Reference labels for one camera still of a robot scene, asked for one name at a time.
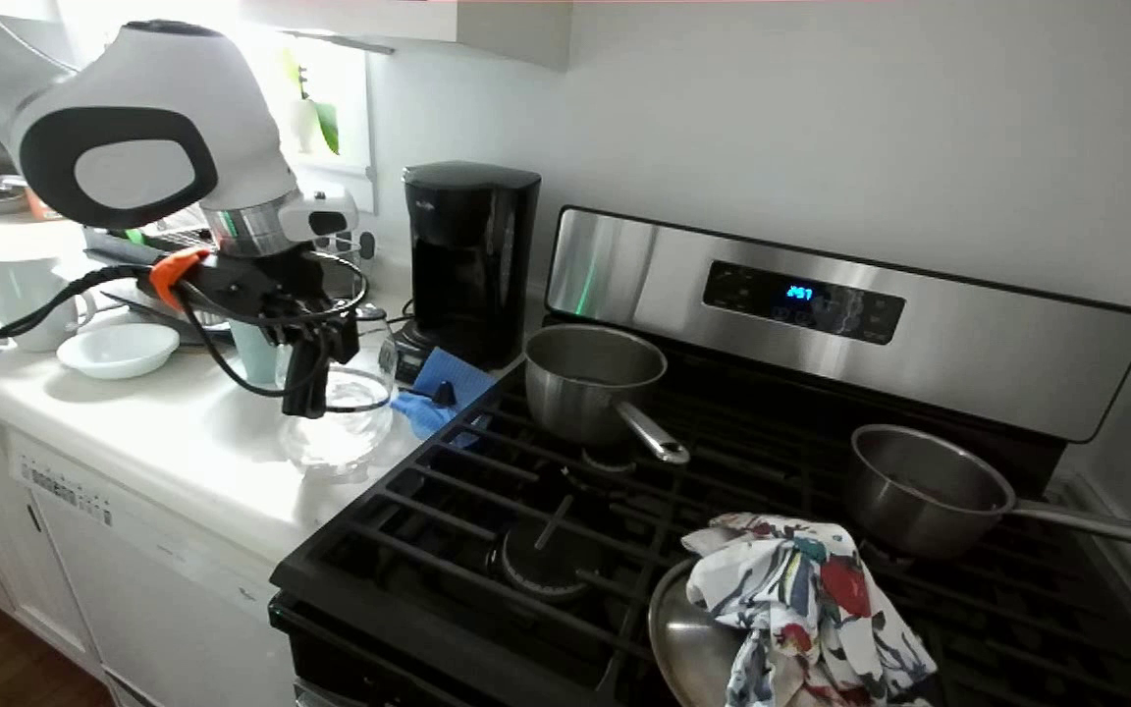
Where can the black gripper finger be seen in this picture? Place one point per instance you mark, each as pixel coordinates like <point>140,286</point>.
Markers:
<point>294,382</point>
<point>318,378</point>

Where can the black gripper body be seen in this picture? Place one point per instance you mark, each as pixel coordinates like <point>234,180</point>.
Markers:
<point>263,297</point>

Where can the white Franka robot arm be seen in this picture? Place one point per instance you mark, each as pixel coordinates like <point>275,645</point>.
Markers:
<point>136,120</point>

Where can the blue pot holder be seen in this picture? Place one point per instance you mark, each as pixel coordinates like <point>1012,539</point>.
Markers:
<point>436,396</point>

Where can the white shallow bowl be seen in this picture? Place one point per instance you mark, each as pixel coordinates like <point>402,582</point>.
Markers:
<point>120,353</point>

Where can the potted orchid in white pot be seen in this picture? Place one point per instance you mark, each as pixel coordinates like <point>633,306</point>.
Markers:
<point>323,122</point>

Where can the black coffee maker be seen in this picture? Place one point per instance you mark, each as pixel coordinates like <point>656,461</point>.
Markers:
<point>471,260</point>

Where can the white sash window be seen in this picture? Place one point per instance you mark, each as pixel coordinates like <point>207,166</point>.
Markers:
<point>332,100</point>

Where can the white dishwasher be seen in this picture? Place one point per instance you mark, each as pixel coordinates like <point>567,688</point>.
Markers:
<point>148,574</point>

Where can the white mug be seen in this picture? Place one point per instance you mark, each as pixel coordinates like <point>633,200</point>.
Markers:
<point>15,299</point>

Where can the black and steel gas stove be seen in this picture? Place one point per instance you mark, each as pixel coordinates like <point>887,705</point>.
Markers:
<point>776,435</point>

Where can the floral kitchen towel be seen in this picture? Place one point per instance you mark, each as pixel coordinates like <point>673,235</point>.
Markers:
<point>805,615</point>

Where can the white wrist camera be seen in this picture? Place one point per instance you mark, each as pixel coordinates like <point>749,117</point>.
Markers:
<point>332,219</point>

